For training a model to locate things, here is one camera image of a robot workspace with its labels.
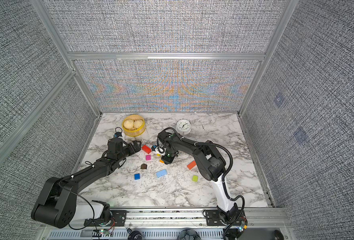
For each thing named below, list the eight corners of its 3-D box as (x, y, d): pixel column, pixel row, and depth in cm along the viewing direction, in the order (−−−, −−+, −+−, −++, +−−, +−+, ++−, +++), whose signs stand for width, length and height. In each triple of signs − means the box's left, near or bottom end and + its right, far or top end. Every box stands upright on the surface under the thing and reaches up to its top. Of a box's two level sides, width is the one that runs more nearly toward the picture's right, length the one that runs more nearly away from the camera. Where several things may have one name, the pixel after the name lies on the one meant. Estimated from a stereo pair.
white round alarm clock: (176, 134, 109) (176, 130, 105) (176, 123, 115) (176, 119, 111) (190, 134, 109) (191, 130, 105) (189, 123, 115) (190, 119, 111)
